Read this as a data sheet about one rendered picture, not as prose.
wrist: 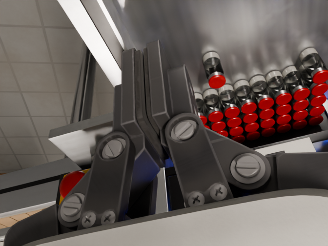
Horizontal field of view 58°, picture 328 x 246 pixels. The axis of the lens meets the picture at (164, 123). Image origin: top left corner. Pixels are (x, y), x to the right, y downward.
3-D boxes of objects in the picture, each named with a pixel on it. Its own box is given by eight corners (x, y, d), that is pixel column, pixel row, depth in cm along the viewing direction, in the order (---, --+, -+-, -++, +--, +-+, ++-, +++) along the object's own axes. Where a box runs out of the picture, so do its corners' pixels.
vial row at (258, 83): (314, 70, 41) (328, 93, 38) (189, 104, 45) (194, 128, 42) (315, 58, 39) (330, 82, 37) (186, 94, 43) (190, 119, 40)
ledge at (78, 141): (150, 153, 58) (151, 161, 57) (91, 168, 61) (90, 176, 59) (120, 109, 47) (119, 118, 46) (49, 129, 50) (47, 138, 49)
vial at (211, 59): (220, 62, 39) (227, 84, 36) (203, 67, 39) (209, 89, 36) (217, 49, 37) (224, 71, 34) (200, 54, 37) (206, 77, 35)
